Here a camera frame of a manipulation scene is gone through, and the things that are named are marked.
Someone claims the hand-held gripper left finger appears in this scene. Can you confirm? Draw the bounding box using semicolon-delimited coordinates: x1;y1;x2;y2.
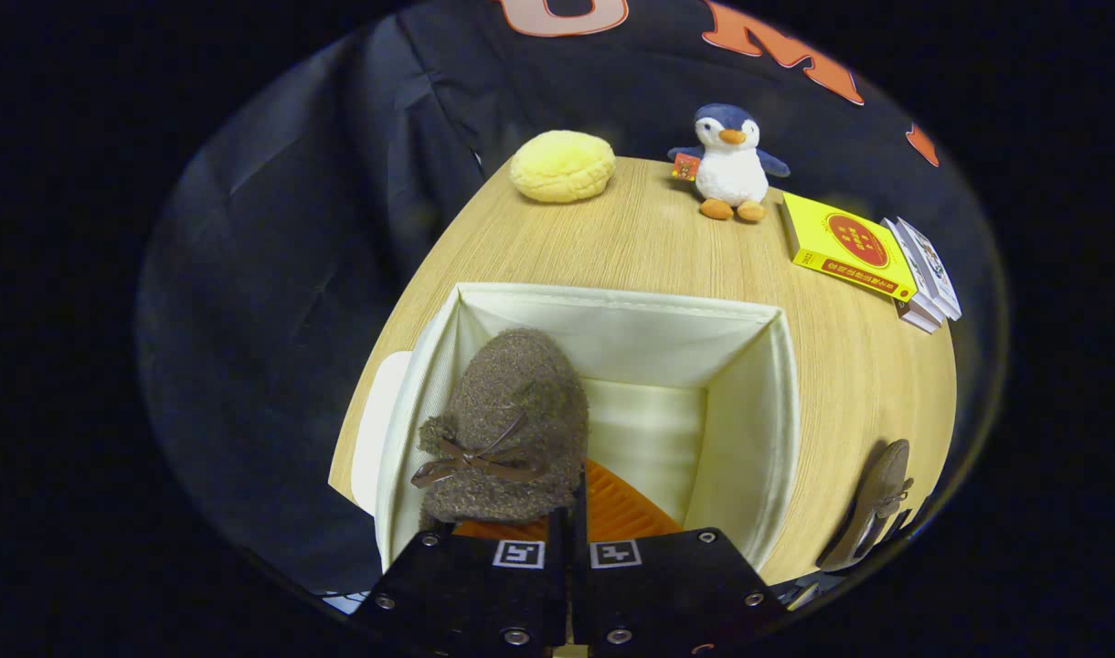
352;475;572;658

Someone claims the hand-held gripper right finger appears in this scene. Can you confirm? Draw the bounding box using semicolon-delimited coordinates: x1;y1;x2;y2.
571;457;791;658

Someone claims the brown fuzzy shoe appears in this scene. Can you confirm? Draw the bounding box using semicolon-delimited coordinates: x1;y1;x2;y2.
815;439;915;574
410;327;590;533

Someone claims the cream fabric storage box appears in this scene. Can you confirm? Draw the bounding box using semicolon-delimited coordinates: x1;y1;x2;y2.
350;281;801;572

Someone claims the yellow round plush cushion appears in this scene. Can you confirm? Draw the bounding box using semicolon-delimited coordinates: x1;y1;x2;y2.
509;130;617;204

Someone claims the yellow book with red circle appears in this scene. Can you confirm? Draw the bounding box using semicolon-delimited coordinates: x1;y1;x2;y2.
781;191;919;303

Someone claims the penguin plush toy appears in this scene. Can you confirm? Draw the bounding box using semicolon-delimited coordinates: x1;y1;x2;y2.
667;103;791;223

